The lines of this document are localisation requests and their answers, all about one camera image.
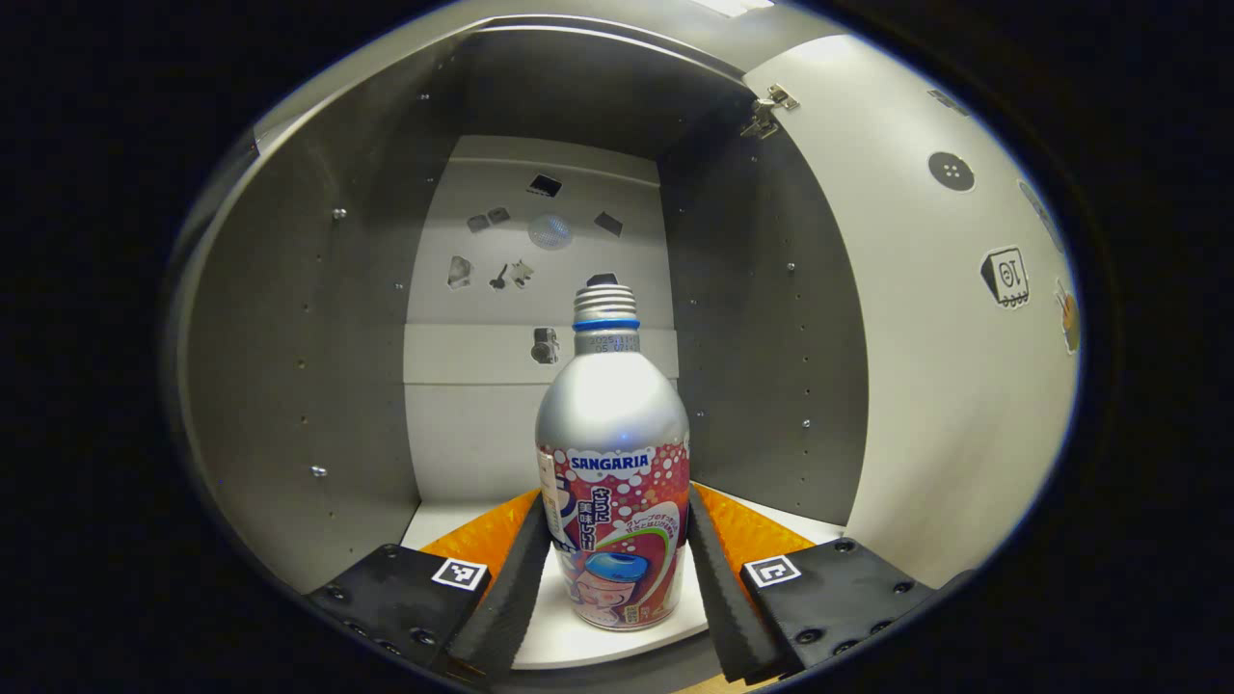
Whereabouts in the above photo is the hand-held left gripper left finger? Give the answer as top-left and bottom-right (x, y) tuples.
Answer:
(307, 490), (552, 681)

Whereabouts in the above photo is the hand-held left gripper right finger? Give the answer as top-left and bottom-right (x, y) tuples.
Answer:
(686, 482), (975, 685)

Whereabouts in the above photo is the silver bottle with red label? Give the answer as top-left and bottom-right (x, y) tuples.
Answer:
(535, 273), (692, 632)

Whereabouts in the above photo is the grey cabinet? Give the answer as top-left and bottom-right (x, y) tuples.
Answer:
(166, 0), (873, 690)

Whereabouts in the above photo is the white cabinet door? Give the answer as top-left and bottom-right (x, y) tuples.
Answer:
(742, 34), (1083, 591)

